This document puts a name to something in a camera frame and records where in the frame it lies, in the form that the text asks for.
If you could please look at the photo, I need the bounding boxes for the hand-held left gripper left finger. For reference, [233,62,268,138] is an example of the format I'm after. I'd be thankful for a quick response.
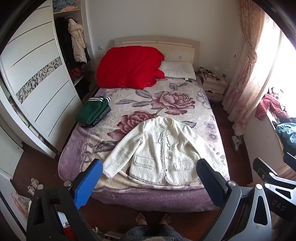
[26,159,103,241]

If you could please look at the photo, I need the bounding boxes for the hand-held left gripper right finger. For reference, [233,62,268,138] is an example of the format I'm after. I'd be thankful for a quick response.
[196,159,272,241]

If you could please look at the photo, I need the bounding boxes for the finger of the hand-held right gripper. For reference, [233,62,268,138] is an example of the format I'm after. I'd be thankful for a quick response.
[253,157,296,219]
[283,152,296,166]

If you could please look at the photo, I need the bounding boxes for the white fuzzy jacket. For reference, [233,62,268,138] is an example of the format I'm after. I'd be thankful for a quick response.
[102,116,230,186]

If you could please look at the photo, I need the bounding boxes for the blue clothes pile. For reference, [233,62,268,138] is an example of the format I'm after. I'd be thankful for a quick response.
[275,122,296,158]

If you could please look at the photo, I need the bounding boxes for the pink clothes pile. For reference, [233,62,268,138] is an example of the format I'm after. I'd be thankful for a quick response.
[254,93,289,121]

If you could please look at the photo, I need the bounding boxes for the red clothes in wardrobe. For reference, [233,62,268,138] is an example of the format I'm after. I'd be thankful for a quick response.
[70,67,83,79]

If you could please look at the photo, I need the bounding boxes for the black hanging clothes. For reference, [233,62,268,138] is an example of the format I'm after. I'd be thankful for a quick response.
[55,17,75,70]

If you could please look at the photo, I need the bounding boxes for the pile of clothes on shelf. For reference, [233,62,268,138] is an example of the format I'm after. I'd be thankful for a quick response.
[53,0,78,12]

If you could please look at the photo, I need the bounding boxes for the white slipper by curtain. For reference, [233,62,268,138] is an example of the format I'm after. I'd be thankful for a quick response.
[232,135,243,152]

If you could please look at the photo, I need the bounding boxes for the pair of grey slippers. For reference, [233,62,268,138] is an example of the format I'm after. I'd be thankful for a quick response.
[28,178,44,193]

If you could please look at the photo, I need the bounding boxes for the person's right foot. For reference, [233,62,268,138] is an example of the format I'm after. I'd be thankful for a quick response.
[159,213,172,226]

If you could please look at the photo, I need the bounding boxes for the dark folded garment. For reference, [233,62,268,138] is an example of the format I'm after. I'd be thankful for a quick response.
[85,106,112,128]

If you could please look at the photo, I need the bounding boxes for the pink plastic bag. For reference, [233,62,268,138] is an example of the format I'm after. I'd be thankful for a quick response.
[13,192,32,217]

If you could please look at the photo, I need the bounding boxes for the green pants with white stripes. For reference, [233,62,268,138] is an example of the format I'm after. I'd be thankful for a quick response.
[75,96,112,126]

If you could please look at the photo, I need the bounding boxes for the person's dark grey clothing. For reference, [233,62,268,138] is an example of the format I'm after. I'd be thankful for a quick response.
[120,224,185,241]

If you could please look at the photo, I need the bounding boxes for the white nightstand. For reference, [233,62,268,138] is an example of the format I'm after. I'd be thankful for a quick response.
[201,75,228,102]

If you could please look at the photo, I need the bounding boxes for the window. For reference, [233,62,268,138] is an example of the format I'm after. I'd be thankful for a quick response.
[252,9,296,116]

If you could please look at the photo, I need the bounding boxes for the floral plush blanket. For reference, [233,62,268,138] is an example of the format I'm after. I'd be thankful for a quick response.
[58,77,231,213]

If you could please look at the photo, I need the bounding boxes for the small toiletries on nightstand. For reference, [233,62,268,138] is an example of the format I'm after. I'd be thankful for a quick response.
[199,66,228,84]

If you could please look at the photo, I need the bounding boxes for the pink floral curtain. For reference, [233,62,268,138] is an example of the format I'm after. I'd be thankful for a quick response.
[222,0,266,137]

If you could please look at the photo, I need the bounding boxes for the white pillow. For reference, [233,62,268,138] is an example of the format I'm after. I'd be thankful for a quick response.
[159,61,197,81]

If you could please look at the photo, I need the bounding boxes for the red quilt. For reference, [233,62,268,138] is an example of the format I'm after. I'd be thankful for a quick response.
[95,46,166,90]

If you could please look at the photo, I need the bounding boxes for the white sliding door wardrobe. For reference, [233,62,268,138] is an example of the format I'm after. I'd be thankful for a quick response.
[0,0,98,160]

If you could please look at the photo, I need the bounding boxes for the beige bed headboard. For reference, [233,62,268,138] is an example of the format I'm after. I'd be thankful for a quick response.
[114,36,201,70]

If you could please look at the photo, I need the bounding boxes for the beige hanging coat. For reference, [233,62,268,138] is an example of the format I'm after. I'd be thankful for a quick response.
[68,19,88,64]

